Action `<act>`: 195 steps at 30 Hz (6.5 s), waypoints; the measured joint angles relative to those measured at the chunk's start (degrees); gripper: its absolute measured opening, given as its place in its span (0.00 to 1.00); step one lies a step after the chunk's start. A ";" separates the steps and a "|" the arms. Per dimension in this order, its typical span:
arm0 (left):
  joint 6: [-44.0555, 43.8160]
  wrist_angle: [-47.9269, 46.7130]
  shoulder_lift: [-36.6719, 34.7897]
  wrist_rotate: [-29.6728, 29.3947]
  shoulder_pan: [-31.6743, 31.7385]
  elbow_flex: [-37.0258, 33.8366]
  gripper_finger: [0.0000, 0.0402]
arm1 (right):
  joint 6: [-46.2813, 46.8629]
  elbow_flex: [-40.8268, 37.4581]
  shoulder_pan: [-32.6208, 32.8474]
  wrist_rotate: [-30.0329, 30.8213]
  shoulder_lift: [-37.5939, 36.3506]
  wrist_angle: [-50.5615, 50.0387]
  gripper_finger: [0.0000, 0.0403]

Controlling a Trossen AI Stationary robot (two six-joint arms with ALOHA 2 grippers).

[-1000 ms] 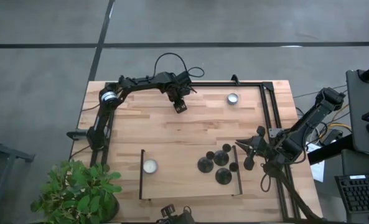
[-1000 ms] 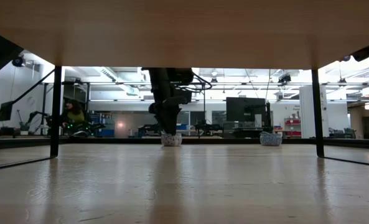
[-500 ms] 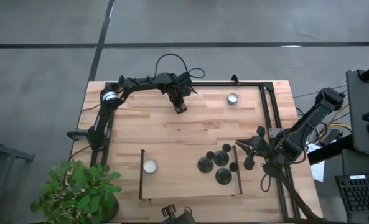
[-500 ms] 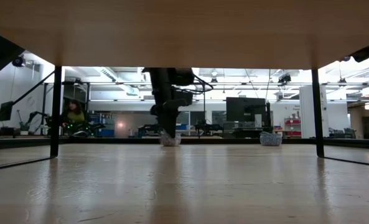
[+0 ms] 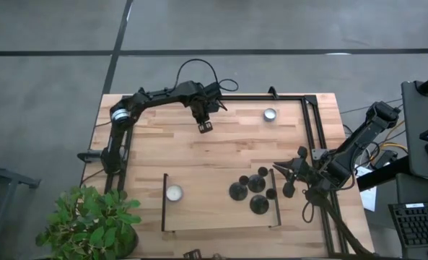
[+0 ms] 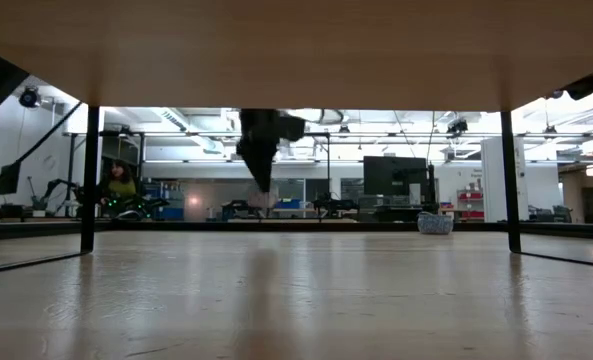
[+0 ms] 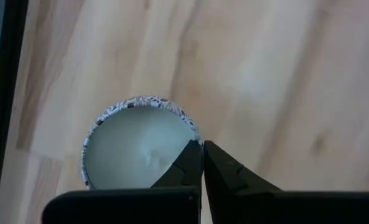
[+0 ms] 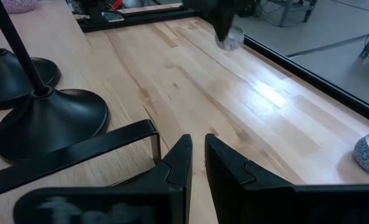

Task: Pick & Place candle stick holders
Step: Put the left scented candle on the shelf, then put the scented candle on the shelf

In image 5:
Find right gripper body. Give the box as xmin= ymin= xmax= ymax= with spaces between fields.
xmin=283 ymin=146 xmax=315 ymax=199

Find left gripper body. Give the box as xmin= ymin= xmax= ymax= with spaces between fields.
xmin=191 ymin=92 xmax=222 ymax=124

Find white paper sheet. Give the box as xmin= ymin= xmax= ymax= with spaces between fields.
xmin=355 ymin=165 xmax=377 ymax=213

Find wooden riser with black legs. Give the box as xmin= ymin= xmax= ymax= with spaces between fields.
xmin=160 ymin=166 xmax=283 ymax=233

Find black power box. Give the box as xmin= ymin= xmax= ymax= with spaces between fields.
xmin=372 ymin=149 xmax=399 ymax=170

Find gray stand tray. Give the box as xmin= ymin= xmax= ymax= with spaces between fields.
xmin=401 ymin=79 xmax=428 ymax=183

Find black table edge clamp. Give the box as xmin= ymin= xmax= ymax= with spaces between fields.
xmin=77 ymin=150 xmax=102 ymax=163

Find small black box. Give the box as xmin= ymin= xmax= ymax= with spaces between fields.
xmin=183 ymin=248 xmax=202 ymax=260

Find black keyboard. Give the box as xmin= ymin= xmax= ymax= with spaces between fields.
xmin=388 ymin=201 xmax=428 ymax=251

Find green potted plant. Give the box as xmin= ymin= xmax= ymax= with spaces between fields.
xmin=35 ymin=183 xmax=143 ymax=260

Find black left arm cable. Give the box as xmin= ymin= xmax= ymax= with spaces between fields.
xmin=173 ymin=58 xmax=240 ymax=93

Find black aluminium table frame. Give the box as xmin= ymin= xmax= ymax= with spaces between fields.
xmin=103 ymin=86 xmax=350 ymax=259

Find black cable bundle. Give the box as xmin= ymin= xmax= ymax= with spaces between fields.
xmin=302 ymin=191 xmax=377 ymax=259

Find thin gray floor cable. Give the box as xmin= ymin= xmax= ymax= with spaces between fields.
xmin=339 ymin=97 xmax=404 ymax=115

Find yellow cables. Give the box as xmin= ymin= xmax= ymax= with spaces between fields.
xmin=367 ymin=121 xmax=409 ymax=163

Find dark metal cart frame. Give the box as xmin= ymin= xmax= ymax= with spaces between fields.
xmin=0 ymin=144 xmax=41 ymax=260

